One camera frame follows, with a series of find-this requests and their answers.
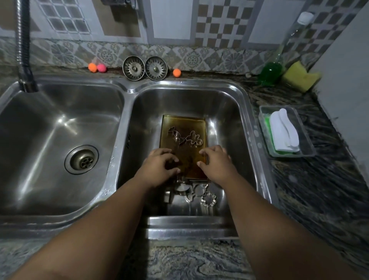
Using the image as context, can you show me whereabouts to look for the person's right hand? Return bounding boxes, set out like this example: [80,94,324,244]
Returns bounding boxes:
[197,145,241,187]

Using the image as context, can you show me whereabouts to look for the person's left hand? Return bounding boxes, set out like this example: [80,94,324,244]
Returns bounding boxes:
[135,148,181,190]

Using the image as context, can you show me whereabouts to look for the golden metal baking tray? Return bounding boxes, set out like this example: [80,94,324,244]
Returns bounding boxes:
[159,115,209,182]

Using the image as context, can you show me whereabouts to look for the person's left forearm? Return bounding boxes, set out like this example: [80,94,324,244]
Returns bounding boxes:
[8,178,157,280]

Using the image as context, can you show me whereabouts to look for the person's right forearm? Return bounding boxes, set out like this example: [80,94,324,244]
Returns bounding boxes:
[215,175,364,280]

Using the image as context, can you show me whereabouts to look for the round metal cookie cutter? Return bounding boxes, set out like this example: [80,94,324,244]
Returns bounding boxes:
[175,183,191,197]

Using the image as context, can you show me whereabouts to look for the gingerbread-man metal cookie cutter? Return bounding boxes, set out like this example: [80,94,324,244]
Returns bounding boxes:
[184,130,204,148]

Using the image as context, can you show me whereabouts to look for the flower-shaped metal cookie cutter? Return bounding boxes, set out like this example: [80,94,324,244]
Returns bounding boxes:
[201,192,217,208]

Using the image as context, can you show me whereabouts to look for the candy-shaped metal cookie cutter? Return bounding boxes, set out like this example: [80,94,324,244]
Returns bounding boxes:
[168,126,188,145]

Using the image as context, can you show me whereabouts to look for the stainless steel double sink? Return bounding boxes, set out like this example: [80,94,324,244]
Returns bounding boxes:
[0,73,279,240]

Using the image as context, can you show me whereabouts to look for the green scrub pad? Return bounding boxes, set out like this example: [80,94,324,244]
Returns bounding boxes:
[263,115,278,151]

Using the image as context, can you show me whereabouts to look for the white plastic scraper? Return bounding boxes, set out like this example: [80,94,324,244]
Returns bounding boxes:
[269,108,301,153]

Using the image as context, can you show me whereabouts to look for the sink drain strainer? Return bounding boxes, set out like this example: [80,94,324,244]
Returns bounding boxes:
[64,145,99,175]

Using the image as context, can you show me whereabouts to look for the steel sink strainer plug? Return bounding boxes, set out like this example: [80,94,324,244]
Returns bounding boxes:
[144,56,168,81]
[122,56,145,82]

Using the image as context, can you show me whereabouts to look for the clear plastic container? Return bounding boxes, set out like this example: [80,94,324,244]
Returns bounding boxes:
[258,105,317,158]

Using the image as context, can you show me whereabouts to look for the clear bottle with green liquid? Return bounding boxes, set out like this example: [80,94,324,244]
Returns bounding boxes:
[257,12,315,87]

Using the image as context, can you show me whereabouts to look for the yellow sponge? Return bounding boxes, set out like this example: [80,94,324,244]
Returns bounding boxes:
[282,61,322,93]

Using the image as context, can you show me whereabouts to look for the flexible metal faucet hose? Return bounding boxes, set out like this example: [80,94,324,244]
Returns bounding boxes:
[14,0,39,93]

